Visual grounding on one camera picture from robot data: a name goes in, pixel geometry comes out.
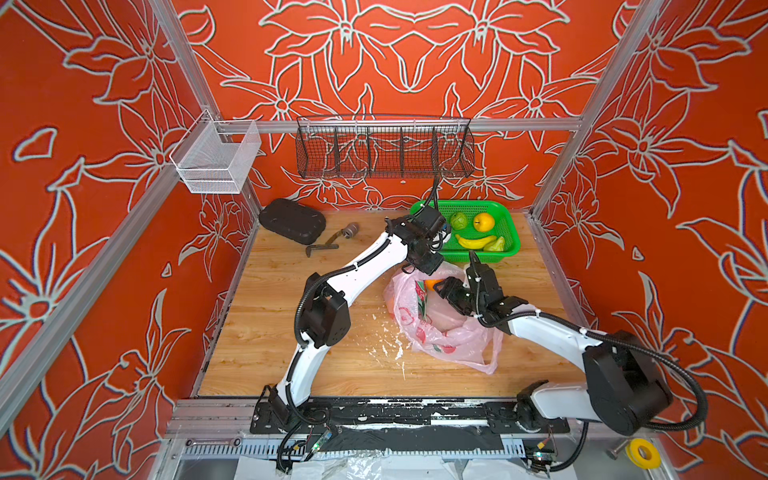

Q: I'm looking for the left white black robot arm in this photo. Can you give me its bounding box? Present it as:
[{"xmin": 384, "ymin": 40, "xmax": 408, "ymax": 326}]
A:
[{"xmin": 268, "ymin": 178, "xmax": 451, "ymax": 428}]

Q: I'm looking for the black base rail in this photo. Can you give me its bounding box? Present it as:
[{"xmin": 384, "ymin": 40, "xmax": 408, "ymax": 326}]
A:
[{"xmin": 249, "ymin": 395, "xmax": 571, "ymax": 454}]

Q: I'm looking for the black oval tray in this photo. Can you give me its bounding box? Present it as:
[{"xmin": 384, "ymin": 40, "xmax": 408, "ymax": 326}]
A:
[{"xmin": 259, "ymin": 198, "xmax": 326, "ymax": 245}]

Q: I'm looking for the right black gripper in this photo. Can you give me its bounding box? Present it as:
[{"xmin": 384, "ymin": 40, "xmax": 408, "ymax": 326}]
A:
[{"xmin": 431, "ymin": 275, "xmax": 488, "ymax": 316}]

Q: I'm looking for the pink plastic bag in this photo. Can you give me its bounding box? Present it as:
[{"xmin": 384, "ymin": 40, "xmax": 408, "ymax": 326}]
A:
[{"xmin": 383, "ymin": 262, "xmax": 504, "ymax": 375}]

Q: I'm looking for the yellow tape roll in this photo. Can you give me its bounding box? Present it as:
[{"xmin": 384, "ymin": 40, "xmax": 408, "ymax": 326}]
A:
[{"xmin": 624, "ymin": 438, "xmax": 662, "ymax": 470}]

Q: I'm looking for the metal hand tool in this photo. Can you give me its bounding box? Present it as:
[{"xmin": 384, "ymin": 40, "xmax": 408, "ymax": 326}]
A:
[{"xmin": 305, "ymin": 222, "xmax": 360, "ymax": 258}]

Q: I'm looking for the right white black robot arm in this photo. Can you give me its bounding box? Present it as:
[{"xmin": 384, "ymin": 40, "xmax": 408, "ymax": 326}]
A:
[{"xmin": 434, "ymin": 254, "xmax": 709, "ymax": 437}]

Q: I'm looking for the white wire wall basket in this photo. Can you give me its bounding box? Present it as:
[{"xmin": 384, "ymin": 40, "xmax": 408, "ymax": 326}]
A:
[{"xmin": 170, "ymin": 111, "xmax": 262, "ymax": 194}]

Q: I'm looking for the yellow green pear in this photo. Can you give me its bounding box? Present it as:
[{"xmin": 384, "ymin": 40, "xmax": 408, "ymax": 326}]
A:
[{"xmin": 483, "ymin": 236, "xmax": 506, "ymax": 253}]

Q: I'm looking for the green plastic basket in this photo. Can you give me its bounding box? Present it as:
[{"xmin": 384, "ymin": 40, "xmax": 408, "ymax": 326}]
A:
[{"xmin": 438, "ymin": 200, "xmax": 521, "ymax": 264}]

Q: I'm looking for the black wire wall basket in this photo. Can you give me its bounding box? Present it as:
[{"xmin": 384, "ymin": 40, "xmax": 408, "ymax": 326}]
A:
[{"xmin": 295, "ymin": 114, "xmax": 476, "ymax": 180}]

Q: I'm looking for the green round fruit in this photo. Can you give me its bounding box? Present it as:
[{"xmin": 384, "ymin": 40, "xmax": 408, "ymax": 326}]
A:
[{"xmin": 449, "ymin": 212, "xmax": 469, "ymax": 231}]

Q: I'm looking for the red green dragon fruit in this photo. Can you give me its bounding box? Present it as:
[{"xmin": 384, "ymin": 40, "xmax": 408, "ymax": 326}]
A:
[{"xmin": 414, "ymin": 280, "xmax": 429, "ymax": 322}]

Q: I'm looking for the yellow banana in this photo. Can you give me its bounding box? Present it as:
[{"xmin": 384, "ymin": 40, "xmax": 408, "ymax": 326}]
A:
[{"xmin": 456, "ymin": 235, "xmax": 497, "ymax": 250}]

